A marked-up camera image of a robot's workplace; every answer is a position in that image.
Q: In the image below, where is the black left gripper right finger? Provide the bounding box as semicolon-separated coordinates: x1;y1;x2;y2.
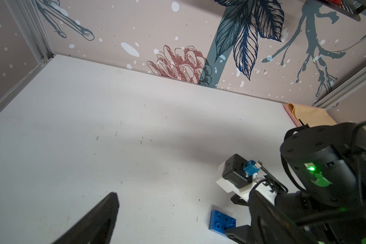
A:
225;190;317;244

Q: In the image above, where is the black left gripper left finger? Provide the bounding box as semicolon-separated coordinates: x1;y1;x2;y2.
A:
55;192;120;244

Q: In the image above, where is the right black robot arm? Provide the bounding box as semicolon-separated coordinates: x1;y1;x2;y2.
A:
274;121;366;221

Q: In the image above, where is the black wall basket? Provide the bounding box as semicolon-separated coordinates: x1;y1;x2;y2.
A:
318;0;366;21

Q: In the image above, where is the yellow cloth mat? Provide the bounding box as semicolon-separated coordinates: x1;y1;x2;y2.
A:
293;103;337;127

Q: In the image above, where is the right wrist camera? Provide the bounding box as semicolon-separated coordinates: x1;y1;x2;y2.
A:
222;154;261;189

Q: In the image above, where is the blue lego brick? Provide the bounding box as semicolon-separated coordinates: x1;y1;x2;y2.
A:
208;210;236;236

